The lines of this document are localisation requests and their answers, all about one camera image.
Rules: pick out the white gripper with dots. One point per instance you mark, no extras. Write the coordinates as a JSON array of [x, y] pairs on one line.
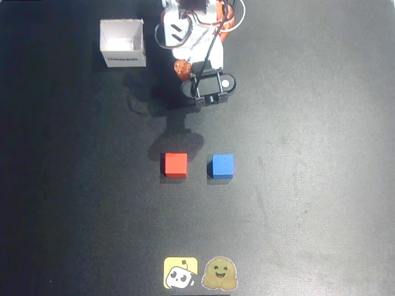
[[184, 69]]

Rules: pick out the blue cube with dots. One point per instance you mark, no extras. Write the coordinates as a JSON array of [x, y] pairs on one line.
[[222, 166]]

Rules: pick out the white and orange robot arm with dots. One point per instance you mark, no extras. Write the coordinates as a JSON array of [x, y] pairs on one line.
[[176, 18]]

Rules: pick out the white cardboard box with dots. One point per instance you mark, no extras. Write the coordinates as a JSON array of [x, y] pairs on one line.
[[123, 46]]

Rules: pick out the red cube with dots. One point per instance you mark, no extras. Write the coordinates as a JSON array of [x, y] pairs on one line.
[[176, 165]]

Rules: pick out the black oval webcam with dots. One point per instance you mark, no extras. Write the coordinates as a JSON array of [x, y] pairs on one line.
[[210, 84]]

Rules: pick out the yellow robot sticker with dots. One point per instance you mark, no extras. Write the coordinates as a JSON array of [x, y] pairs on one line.
[[180, 272]]

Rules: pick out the hugging face emoji sticker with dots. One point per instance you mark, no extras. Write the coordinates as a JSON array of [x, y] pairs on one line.
[[219, 273]]

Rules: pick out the black camera mount frame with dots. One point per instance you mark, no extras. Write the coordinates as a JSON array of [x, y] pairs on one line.
[[206, 70]]

